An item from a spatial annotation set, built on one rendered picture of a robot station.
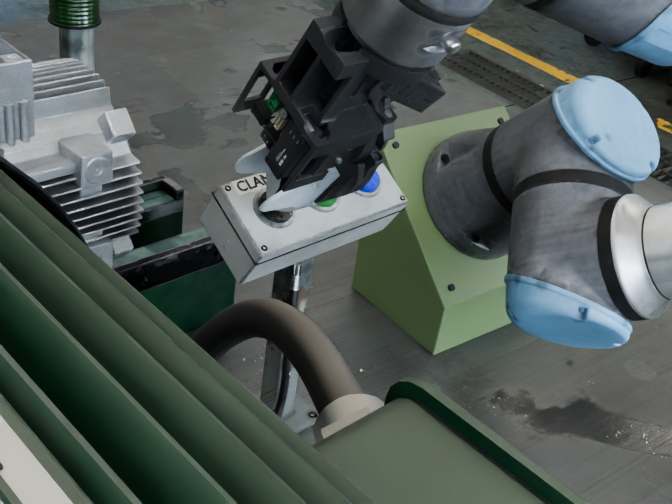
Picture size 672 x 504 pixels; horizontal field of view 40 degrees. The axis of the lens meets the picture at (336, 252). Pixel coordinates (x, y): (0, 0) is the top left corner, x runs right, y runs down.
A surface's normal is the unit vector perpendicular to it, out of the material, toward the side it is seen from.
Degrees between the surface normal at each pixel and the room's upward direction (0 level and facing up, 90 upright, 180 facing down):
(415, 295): 90
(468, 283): 43
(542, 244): 54
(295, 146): 90
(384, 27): 101
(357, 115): 30
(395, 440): 0
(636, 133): 37
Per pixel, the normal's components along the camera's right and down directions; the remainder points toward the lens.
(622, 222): 0.07, -0.52
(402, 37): -0.18, 0.77
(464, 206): -0.53, 0.29
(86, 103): 0.67, 0.44
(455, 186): -0.65, -0.04
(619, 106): 0.52, -0.40
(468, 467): 0.13, -0.84
